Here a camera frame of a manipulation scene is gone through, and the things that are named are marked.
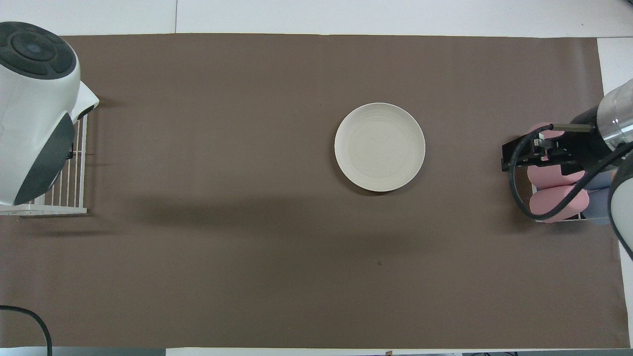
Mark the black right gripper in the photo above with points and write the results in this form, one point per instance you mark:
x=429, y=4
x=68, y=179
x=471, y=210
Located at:
x=586, y=143

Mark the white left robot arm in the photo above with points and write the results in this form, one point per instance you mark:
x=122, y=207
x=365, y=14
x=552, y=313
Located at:
x=34, y=109

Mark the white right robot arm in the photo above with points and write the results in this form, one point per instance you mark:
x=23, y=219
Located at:
x=615, y=113

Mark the cream round plate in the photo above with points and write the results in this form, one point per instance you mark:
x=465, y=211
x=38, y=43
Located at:
x=380, y=147

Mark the blue plastic cup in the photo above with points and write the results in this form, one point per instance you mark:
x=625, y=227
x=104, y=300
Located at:
x=601, y=207
x=601, y=180

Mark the brown table mat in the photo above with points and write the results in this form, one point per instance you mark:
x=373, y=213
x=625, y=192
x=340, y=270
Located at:
x=277, y=277

